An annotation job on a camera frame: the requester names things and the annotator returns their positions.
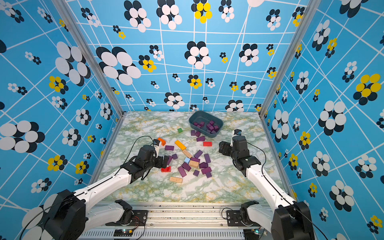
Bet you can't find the natural wood brick front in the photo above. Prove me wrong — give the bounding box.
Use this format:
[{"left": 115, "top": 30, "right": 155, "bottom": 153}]
[{"left": 170, "top": 177, "right": 183, "bottom": 184}]

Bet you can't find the purple slanted brick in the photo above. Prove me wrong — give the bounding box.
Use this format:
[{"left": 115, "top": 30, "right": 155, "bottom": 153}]
[{"left": 182, "top": 162, "right": 192, "bottom": 172}]

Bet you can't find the engraved natural wood brick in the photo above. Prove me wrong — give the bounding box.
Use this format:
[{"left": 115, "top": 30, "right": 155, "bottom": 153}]
[{"left": 182, "top": 149, "right": 193, "bottom": 159}]

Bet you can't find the red flat brick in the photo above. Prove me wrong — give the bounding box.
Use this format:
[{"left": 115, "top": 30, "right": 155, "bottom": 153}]
[{"left": 203, "top": 142, "right": 213, "bottom": 147}]

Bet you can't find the dark teal storage bin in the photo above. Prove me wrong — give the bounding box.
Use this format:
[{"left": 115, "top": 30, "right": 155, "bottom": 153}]
[{"left": 189, "top": 111, "right": 224, "bottom": 138}]

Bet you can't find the purple block right cluster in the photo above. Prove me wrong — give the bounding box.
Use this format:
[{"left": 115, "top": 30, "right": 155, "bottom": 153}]
[{"left": 199, "top": 163, "right": 209, "bottom": 169}]

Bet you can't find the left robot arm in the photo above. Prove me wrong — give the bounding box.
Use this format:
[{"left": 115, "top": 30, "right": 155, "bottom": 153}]
[{"left": 39, "top": 145, "right": 170, "bottom": 240}]

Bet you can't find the purple wedge near bin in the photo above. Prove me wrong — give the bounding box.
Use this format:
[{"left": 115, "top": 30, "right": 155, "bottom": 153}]
[{"left": 196, "top": 136, "right": 206, "bottom": 142}]

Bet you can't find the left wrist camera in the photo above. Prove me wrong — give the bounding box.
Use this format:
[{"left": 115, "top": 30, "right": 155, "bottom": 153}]
[{"left": 153, "top": 139, "right": 161, "bottom": 149}]

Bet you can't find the purple long brick centre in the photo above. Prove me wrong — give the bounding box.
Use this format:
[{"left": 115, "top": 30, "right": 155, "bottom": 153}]
[{"left": 204, "top": 154, "right": 211, "bottom": 164}]

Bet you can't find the red arch brick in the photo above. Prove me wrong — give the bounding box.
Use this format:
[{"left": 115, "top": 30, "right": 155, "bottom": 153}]
[{"left": 161, "top": 166, "right": 172, "bottom": 173}]

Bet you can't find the purple brick behind wood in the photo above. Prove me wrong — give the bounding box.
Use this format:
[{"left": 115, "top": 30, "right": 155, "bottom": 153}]
[{"left": 190, "top": 157, "right": 200, "bottom": 163}]

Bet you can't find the small purple front cube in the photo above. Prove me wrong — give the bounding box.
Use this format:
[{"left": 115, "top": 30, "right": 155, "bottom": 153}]
[{"left": 193, "top": 170, "right": 200, "bottom": 177}]

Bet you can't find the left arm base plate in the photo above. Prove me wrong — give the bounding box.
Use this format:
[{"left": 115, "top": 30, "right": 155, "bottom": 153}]
[{"left": 105, "top": 210, "right": 149, "bottom": 227}]

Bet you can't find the aluminium front rail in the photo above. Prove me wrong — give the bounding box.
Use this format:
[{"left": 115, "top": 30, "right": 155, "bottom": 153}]
[{"left": 77, "top": 204, "right": 274, "bottom": 240}]

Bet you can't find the natural wood square brick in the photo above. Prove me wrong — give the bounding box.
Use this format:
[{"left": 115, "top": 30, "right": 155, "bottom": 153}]
[{"left": 189, "top": 160, "right": 200, "bottom": 169}]

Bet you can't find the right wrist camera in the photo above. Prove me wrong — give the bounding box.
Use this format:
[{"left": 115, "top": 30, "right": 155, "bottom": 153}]
[{"left": 233, "top": 129, "right": 242, "bottom": 137}]

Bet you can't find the yellow long brick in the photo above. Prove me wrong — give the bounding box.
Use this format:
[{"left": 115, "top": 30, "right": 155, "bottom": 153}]
[{"left": 175, "top": 140, "right": 187, "bottom": 151}]

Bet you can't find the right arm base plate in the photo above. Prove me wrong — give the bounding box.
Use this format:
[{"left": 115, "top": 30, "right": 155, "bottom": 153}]
[{"left": 225, "top": 210, "right": 260, "bottom": 228}]

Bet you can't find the purple brick left cluster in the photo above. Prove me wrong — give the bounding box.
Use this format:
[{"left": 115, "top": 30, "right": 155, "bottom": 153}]
[{"left": 165, "top": 146, "right": 175, "bottom": 151}]

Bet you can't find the purple long brick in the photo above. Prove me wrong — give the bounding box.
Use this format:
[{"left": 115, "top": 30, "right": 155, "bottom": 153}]
[
  {"left": 194, "top": 150, "right": 203, "bottom": 159},
  {"left": 204, "top": 154, "right": 211, "bottom": 164}
]

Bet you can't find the purple brick front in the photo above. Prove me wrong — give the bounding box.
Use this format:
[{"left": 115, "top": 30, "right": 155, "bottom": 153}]
[
  {"left": 178, "top": 167, "right": 187, "bottom": 178},
  {"left": 201, "top": 167, "right": 212, "bottom": 175}
]

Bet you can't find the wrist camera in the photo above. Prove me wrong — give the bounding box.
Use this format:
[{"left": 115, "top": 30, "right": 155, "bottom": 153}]
[
  {"left": 233, "top": 129, "right": 242, "bottom": 137},
  {"left": 153, "top": 139, "right": 161, "bottom": 149}
]

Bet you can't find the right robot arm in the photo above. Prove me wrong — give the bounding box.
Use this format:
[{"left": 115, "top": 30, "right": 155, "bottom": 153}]
[{"left": 219, "top": 135, "right": 315, "bottom": 240}]

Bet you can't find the orange brick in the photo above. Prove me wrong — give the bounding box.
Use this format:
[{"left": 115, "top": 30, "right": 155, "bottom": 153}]
[{"left": 158, "top": 138, "right": 166, "bottom": 146}]

